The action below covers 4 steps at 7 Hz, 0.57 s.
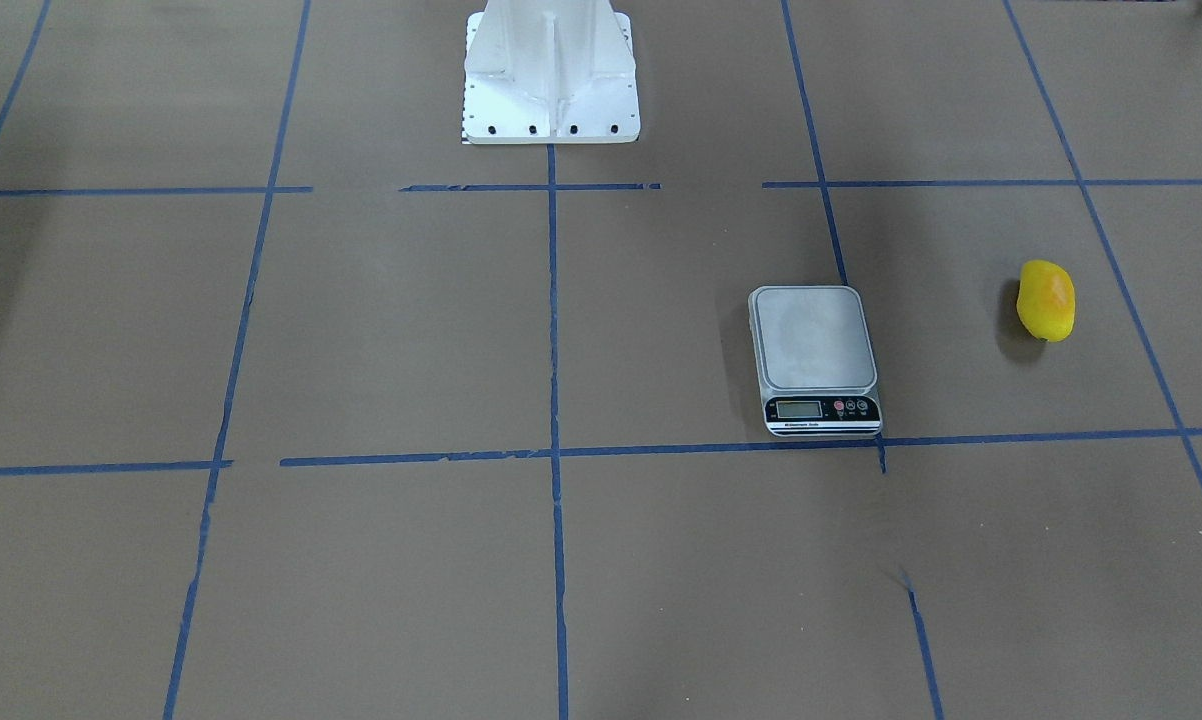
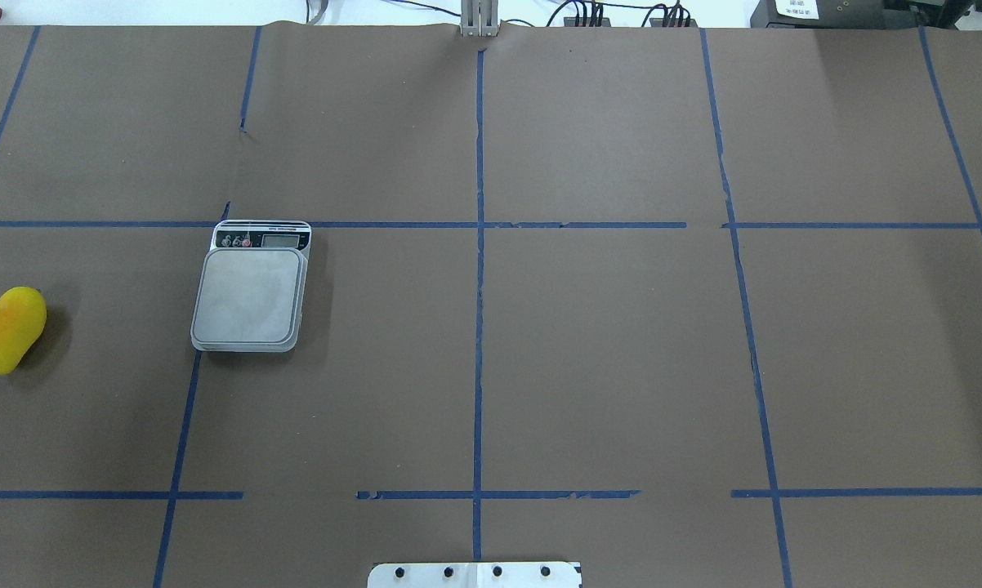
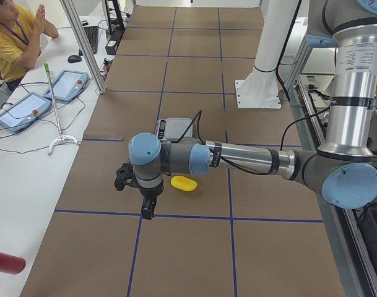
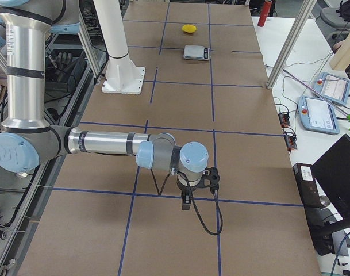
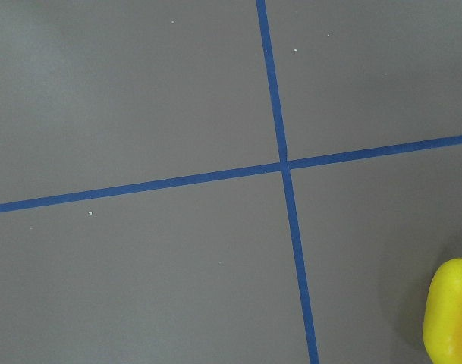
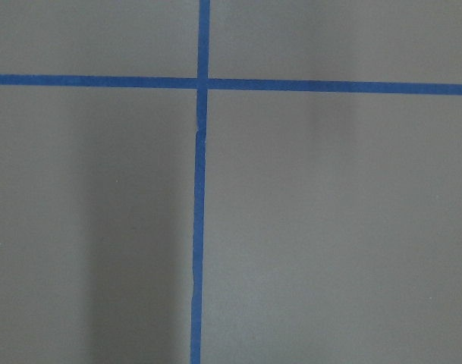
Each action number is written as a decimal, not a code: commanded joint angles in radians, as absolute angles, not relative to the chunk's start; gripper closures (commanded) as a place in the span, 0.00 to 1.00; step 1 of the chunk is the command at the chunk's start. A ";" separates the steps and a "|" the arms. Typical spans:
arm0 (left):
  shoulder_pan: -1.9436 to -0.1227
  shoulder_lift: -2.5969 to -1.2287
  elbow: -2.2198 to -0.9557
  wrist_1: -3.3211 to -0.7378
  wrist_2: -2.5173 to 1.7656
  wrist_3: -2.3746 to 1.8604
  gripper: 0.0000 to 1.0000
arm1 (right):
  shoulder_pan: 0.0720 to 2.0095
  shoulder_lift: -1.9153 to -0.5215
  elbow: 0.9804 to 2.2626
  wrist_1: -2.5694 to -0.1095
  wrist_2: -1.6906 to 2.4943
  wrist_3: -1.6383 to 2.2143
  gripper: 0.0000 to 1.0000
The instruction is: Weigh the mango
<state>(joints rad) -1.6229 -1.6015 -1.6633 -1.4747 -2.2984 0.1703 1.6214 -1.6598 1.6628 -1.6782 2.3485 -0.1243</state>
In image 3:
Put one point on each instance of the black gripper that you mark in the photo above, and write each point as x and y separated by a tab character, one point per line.
150	193

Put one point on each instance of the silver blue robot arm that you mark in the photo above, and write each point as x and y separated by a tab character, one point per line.
341	170

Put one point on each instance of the grey kitchen scale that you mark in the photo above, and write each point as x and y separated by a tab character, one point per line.
173	128

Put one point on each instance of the far blue teach pendant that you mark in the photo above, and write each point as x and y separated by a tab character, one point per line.
68	85

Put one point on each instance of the blue teach pendant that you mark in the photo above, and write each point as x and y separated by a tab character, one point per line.
68	85
23	113

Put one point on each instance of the red cylinder bottle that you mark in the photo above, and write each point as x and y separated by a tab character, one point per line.
11	264

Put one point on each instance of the near blue teach pendant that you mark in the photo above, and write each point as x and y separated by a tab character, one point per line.
23	113

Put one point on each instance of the black computer mouse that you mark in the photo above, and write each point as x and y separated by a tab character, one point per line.
74	59

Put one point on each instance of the black keyboard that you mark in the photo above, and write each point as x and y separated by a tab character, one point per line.
92	36

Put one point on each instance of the man in yellow shirt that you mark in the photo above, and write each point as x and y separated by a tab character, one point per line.
20	33

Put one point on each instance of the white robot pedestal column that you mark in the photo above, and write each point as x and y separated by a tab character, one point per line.
259	89

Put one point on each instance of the aluminium frame post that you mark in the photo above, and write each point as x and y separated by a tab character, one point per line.
83	43

